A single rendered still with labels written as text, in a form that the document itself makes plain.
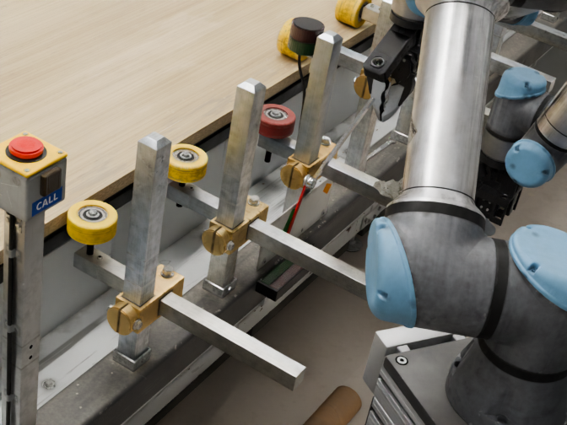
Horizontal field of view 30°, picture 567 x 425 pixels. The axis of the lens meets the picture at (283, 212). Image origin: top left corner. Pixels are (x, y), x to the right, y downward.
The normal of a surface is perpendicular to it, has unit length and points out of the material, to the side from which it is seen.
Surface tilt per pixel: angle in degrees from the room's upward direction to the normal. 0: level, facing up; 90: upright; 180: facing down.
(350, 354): 0
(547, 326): 89
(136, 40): 0
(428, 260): 36
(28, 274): 90
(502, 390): 72
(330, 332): 0
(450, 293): 65
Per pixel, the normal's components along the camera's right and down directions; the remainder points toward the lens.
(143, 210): -0.53, 0.41
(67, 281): 0.83, 0.42
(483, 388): -0.66, 0.02
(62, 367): 0.16, -0.81
